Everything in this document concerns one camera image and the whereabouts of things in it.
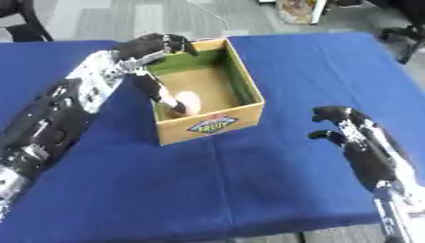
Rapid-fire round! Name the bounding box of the tan cardboard box green inside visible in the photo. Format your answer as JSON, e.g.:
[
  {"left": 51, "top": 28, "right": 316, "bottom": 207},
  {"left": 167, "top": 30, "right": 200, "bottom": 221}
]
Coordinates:
[{"left": 144, "top": 37, "right": 268, "bottom": 147}]

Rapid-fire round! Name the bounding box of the white egg-shaped toy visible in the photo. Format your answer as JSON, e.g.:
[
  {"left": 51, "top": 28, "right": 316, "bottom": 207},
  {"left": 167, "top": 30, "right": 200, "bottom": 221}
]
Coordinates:
[{"left": 173, "top": 90, "right": 203, "bottom": 117}]

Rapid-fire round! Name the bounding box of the patterned bag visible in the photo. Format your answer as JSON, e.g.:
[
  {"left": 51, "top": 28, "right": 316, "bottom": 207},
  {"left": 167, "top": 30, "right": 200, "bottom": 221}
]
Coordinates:
[{"left": 275, "top": 0, "right": 329, "bottom": 26}]

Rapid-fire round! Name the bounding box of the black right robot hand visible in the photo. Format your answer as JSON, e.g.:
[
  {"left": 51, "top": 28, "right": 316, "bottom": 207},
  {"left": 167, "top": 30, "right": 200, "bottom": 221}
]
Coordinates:
[{"left": 306, "top": 105, "right": 416, "bottom": 192}]

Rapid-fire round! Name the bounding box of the black office chair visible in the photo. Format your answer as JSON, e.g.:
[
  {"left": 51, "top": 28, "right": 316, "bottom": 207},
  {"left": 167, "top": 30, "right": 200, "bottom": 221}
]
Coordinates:
[{"left": 365, "top": 0, "right": 425, "bottom": 65}]

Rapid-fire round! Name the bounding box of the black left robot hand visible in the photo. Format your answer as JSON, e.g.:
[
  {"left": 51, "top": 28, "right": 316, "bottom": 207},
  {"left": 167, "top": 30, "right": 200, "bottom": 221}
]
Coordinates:
[{"left": 111, "top": 32, "right": 201, "bottom": 120}]

